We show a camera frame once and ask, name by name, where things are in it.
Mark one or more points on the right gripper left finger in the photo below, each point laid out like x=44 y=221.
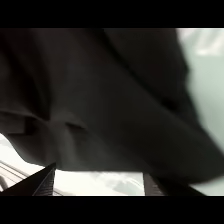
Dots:
x=40 y=183

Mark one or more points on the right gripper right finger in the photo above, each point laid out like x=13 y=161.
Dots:
x=163 y=188

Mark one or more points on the black T-shirt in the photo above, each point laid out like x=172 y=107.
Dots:
x=110 y=100

